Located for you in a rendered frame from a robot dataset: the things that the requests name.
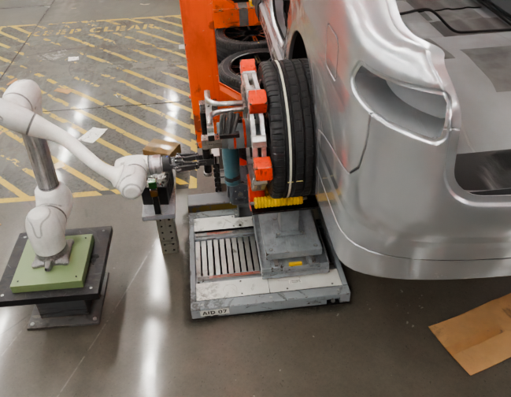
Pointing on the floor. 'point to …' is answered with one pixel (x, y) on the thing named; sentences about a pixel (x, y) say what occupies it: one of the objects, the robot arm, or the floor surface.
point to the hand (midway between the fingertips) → (206, 159)
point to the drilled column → (168, 235)
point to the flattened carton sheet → (483, 334)
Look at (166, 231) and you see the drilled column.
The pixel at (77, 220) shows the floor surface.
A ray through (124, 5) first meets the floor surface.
